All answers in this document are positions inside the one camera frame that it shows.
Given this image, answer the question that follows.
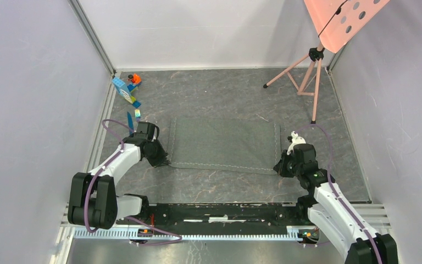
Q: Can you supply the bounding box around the grey cloth napkin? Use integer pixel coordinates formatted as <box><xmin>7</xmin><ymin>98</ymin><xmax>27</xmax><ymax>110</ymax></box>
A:
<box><xmin>168</xmin><ymin>117</ymin><xmax>281</xmax><ymax>175</ymax></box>

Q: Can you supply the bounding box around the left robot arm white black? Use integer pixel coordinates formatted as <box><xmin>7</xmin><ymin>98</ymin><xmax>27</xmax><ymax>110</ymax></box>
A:
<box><xmin>67</xmin><ymin>122</ymin><xmax>170</xmax><ymax>233</ymax></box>

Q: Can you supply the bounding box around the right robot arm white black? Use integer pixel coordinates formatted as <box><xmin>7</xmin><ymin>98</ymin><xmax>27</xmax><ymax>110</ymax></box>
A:
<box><xmin>274</xmin><ymin>143</ymin><xmax>399</xmax><ymax>263</ymax></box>

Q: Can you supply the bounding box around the blue plastic knife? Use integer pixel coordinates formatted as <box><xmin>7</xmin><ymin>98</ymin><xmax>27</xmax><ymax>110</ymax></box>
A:
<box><xmin>127</xmin><ymin>112</ymin><xmax>134</xmax><ymax>135</ymax></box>

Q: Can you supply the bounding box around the blue toy block stack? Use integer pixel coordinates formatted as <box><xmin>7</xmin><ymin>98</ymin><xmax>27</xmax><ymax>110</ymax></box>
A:
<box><xmin>112</xmin><ymin>77</ymin><xmax>142</xmax><ymax>108</ymax></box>

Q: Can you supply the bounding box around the orange toy figure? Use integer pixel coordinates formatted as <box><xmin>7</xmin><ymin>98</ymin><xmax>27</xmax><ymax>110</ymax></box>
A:
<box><xmin>127</xmin><ymin>74</ymin><xmax>142</xmax><ymax>86</ymax></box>

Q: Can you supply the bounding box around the pink tripod stand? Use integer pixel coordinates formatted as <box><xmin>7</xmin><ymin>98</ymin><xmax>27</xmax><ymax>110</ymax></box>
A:
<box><xmin>263</xmin><ymin>42</ymin><xmax>325</xmax><ymax>124</ymax></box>

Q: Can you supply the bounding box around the pink perforated board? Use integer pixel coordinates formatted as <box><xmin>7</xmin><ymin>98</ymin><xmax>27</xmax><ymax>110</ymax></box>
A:
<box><xmin>304</xmin><ymin>0</ymin><xmax>389</xmax><ymax>53</ymax></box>

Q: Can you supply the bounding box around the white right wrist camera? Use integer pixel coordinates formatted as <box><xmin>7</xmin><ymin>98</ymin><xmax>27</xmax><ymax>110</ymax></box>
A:
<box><xmin>286</xmin><ymin>131</ymin><xmax>306</xmax><ymax>155</ymax></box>

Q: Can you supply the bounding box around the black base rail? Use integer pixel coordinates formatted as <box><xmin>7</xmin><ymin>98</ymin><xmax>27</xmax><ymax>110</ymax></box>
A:
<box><xmin>136</xmin><ymin>202</ymin><xmax>317</xmax><ymax>235</ymax></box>

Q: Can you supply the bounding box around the white slotted cable duct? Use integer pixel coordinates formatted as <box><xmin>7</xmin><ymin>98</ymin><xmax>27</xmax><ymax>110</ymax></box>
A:
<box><xmin>73</xmin><ymin>225</ymin><xmax>320</xmax><ymax>242</ymax></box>

